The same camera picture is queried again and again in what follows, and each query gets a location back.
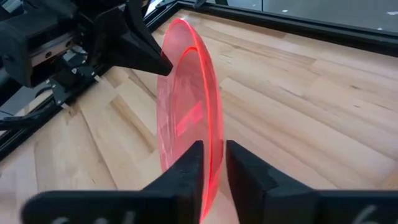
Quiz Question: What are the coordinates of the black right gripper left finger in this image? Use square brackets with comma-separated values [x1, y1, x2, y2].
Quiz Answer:
[20, 140, 205, 224]

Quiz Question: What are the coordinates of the translucent red plate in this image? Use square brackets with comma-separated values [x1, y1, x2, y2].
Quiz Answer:
[156, 18, 224, 222]

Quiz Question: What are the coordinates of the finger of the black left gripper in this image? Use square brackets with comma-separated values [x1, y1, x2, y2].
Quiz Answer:
[93, 0, 174, 77]

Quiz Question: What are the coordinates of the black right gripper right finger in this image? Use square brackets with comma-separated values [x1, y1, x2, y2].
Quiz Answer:
[226, 139, 398, 224]

